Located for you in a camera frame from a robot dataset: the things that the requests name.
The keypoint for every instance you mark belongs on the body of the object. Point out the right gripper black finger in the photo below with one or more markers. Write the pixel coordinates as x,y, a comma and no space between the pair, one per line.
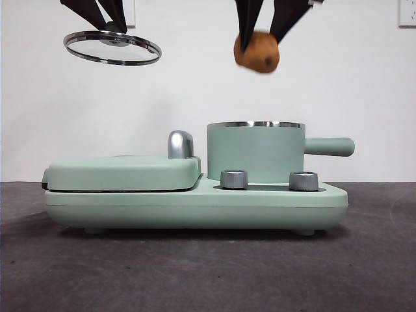
247,19
287,18

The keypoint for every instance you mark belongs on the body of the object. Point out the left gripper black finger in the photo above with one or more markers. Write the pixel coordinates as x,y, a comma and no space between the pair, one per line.
86,9
115,13

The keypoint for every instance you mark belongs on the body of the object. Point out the glass lid with green knob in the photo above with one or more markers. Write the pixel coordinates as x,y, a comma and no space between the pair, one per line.
112,41

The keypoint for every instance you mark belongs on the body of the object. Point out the brown potato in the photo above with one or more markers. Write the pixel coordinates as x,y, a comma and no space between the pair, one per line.
260,55

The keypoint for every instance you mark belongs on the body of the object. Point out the silver control knob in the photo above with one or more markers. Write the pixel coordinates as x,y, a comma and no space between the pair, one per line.
303,181
233,179

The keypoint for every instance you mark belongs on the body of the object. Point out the green breakfast machine base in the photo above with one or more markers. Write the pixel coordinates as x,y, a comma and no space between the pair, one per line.
195,211

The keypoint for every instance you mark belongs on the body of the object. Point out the white wall socket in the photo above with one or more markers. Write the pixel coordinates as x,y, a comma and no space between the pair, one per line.
408,13
130,13

